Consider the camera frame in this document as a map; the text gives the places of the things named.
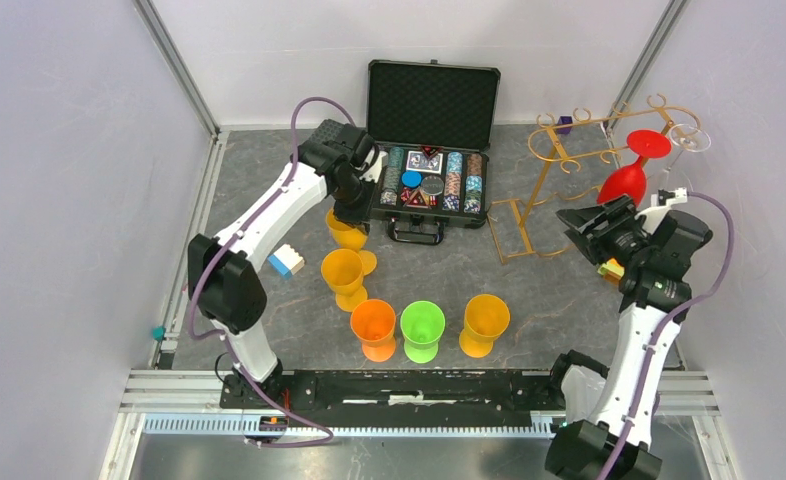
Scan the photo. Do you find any yellow wine glass right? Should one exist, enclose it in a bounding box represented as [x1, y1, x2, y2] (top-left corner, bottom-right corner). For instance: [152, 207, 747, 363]
[459, 294, 511, 358]

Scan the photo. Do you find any yellow wine glass back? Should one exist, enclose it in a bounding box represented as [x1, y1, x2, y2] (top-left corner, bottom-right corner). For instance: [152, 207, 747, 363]
[326, 208, 377, 275]

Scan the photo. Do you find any orange plastic wine glass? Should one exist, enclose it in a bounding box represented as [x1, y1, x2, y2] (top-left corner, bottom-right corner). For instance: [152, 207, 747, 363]
[350, 299, 397, 363]

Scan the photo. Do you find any red triangle all-in marker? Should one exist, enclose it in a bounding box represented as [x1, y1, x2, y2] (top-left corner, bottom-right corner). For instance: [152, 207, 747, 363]
[405, 189, 433, 208]

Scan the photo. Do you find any gold wine glass rack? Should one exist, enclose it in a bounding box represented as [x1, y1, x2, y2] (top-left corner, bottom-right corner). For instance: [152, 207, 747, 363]
[487, 92, 702, 266]

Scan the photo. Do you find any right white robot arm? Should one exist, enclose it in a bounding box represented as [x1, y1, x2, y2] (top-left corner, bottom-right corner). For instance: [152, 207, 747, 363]
[545, 195, 713, 479]

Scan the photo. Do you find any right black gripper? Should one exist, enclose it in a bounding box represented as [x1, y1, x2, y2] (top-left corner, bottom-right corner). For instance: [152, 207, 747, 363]
[556, 193, 654, 268]

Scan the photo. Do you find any red plastic wine glass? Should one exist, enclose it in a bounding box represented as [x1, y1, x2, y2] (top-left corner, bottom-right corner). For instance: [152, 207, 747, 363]
[597, 129, 672, 206]

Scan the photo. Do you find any playing card deck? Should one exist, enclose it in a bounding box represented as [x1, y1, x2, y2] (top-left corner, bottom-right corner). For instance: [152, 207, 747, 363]
[405, 150, 444, 174]

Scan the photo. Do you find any clear wine glass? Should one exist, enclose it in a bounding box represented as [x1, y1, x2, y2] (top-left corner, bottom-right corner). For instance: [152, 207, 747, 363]
[651, 124, 712, 192]

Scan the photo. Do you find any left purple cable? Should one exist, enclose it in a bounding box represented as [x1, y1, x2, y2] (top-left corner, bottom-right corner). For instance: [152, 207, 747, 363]
[185, 97, 358, 449]

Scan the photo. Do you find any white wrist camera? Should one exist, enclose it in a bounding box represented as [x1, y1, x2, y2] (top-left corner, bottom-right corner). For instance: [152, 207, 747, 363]
[635, 187, 688, 234]
[360, 151, 388, 183]

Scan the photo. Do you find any yellow wine glass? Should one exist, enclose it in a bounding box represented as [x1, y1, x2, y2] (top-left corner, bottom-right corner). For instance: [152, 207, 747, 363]
[459, 294, 511, 358]
[321, 249, 368, 312]
[326, 208, 377, 275]

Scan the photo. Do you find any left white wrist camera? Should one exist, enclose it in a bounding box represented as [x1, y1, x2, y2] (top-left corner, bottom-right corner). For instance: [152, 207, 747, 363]
[360, 151, 388, 183]

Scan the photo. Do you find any green plastic wine glass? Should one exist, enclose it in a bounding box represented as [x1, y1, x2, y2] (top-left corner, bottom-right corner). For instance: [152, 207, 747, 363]
[400, 300, 446, 364]

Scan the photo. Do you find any teal small object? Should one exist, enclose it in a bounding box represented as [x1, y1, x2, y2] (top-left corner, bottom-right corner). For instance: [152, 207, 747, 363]
[151, 326, 166, 342]

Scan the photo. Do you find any blue round chip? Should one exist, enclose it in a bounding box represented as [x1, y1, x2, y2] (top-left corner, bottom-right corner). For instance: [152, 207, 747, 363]
[401, 170, 423, 189]

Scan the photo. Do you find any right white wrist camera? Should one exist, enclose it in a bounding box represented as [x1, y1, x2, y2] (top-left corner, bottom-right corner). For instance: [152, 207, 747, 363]
[635, 187, 688, 234]

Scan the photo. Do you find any white slotted cable duct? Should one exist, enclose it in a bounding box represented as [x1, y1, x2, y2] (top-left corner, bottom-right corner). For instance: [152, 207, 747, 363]
[142, 413, 563, 439]

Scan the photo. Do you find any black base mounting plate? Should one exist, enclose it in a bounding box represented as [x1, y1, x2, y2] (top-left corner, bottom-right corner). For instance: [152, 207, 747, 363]
[219, 369, 566, 430]

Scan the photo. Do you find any orange green toy brick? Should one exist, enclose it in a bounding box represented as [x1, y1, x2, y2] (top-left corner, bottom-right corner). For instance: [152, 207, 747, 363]
[597, 258, 625, 286]

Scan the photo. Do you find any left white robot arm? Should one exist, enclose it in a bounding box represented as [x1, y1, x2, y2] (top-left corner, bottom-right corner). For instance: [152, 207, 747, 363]
[187, 120, 381, 408]

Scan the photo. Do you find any blue white toy brick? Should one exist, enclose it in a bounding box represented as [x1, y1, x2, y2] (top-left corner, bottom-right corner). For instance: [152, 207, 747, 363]
[267, 244, 306, 278]

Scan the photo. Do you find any purple small block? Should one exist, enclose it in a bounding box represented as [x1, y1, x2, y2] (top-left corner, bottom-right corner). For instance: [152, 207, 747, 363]
[555, 115, 574, 136]

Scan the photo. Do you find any black poker chip case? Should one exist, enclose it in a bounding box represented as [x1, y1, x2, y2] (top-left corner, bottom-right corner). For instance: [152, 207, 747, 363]
[366, 60, 501, 246]

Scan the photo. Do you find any yellow wine glass middle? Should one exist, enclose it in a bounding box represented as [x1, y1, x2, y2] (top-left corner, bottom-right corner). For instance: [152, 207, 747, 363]
[321, 249, 368, 312]

